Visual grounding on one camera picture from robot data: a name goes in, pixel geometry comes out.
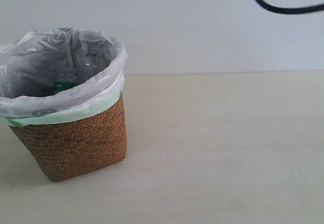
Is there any green label water bottle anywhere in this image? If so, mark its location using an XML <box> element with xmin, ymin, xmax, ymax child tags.
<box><xmin>52</xmin><ymin>72</ymin><xmax>77</xmax><ymax>95</ymax></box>

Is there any red label soda bottle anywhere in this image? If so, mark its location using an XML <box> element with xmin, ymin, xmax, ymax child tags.
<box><xmin>84</xmin><ymin>53</ymin><xmax>107</xmax><ymax>80</ymax></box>

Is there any translucent white bin liner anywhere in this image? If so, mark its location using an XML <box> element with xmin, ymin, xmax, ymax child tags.
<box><xmin>1</xmin><ymin>28</ymin><xmax>128</xmax><ymax>127</ymax></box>

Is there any brown woven wicker waste basket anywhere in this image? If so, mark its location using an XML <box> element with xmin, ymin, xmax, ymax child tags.
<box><xmin>10</xmin><ymin>96</ymin><xmax>127</xmax><ymax>182</ymax></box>

